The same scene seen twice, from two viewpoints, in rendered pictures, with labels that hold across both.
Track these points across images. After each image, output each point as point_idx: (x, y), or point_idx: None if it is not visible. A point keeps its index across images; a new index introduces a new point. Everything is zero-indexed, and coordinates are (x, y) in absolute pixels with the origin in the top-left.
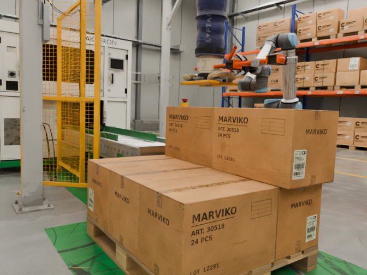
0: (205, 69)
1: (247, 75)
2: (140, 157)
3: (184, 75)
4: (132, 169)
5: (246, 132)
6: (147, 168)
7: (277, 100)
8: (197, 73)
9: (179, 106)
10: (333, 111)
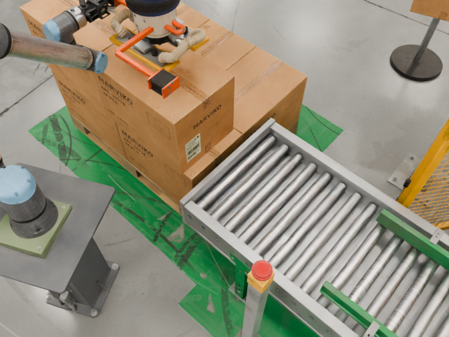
0: None
1: (85, 47)
2: (258, 107)
3: (202, 30)
4: (234, 49)
5: None
6: (224, 59)
7: (5, 167)
8: (180, 35)
9: (206, 58)
10: (27, 3)
